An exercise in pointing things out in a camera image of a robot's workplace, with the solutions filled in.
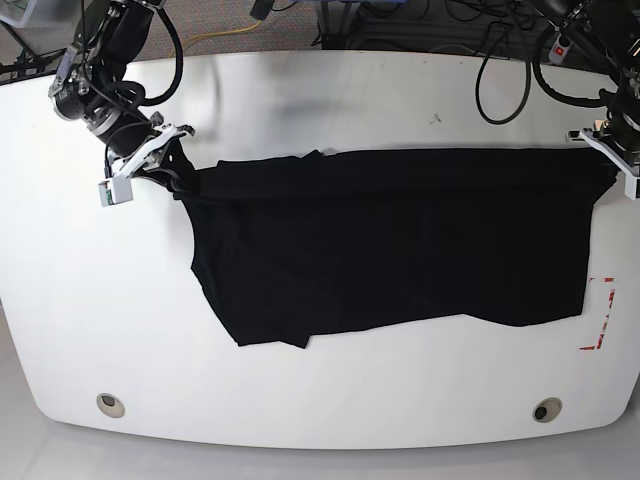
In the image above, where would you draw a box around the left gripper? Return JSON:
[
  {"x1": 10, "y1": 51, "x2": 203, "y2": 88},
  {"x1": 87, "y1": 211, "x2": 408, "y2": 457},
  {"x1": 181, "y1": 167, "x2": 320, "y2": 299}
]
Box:
[{"x1": 566, "y1": 120, "x2": 639, "y2": 178}]

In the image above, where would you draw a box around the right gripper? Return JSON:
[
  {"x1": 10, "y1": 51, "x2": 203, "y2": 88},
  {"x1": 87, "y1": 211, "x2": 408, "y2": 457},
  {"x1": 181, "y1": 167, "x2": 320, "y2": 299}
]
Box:
[{"x1": 104, "y1": 112, "x2": 195, "y2": 194}]

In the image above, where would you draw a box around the black T-shirt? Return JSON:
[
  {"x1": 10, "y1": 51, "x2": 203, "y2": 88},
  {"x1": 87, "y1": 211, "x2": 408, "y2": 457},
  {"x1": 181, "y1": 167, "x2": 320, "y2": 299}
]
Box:
[{"x1": 179, "y1": 149, "x2": 617, "y2": 348}]

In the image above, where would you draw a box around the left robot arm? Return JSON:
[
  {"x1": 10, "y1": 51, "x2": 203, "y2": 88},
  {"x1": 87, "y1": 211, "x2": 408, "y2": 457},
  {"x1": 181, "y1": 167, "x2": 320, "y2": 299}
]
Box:
[{"x1": 474, "y1": 1, "x2": 639, "y2": 180}]

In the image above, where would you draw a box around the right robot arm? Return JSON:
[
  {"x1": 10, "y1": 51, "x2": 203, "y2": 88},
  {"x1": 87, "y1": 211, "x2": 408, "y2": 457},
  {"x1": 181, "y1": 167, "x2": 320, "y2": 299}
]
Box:
[{"x1": 49, "y1": 1, "x2": 198, "y2": 206}]

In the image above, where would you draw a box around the white power strip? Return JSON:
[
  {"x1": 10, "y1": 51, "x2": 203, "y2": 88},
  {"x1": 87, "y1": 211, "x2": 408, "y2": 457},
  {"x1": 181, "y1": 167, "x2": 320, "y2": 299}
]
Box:
[{"x1": 548, "y1": 33, "x2": 572, "y2": 65}]

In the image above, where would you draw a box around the red tape rectangle marking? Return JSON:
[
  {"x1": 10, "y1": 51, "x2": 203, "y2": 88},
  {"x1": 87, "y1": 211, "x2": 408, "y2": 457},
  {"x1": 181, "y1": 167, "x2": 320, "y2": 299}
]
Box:
[{"x1": 578, "y1": 276, "x2": 617, "y2": 352}]

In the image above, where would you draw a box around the black tripod stand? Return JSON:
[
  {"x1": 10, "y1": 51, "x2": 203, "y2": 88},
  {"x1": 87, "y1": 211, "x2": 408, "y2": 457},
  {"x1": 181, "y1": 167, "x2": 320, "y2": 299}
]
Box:
[{"x1": 1, "y1": 22, "x2": 65, "y2": 86}]

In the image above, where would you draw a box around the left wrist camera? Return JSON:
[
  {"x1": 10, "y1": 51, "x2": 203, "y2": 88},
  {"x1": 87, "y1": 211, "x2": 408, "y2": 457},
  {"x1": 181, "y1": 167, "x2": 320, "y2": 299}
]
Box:
[{"x1": 624, "y1": 174, "x2": 640, "y2": 200}]

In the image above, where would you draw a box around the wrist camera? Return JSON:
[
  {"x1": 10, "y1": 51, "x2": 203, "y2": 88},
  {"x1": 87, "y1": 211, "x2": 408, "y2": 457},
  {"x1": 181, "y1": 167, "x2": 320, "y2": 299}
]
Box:
[
  {"x1": 624, "y1": 174, "x2": 640, "y2": 200},
  {"x1": 98, "y1": 176, "x2": 133, "y2": 207}
]

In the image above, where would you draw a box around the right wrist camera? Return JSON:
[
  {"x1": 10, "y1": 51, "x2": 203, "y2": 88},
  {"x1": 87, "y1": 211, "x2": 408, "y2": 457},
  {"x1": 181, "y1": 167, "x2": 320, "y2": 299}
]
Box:
[{"x1": 98, "y1": 176, "x2": 133, "y2": 207}]

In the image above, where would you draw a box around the left table cable grommet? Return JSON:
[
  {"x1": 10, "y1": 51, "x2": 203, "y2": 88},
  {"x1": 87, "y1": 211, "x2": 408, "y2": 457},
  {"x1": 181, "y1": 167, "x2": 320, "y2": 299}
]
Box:
[{"x1": 96, "y1": 393, "x2": 125, "y2": 419}]

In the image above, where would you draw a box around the table cable grommet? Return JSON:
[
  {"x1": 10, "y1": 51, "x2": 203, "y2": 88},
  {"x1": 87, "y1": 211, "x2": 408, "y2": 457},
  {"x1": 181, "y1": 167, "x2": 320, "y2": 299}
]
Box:
[
  {"x1": 532, "y1": 397, "x2": 563, "y2": 423},
  {"x1": 96, "y1": 393, "x2": 125, "y2": 419}
]

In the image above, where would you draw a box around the right table cable grommet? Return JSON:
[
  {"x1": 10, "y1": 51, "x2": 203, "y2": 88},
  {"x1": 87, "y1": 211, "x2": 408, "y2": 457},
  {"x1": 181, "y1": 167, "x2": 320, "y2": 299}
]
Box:
[{"x1": 532, "y1": 397, "x2": 563, "y2": 423}]

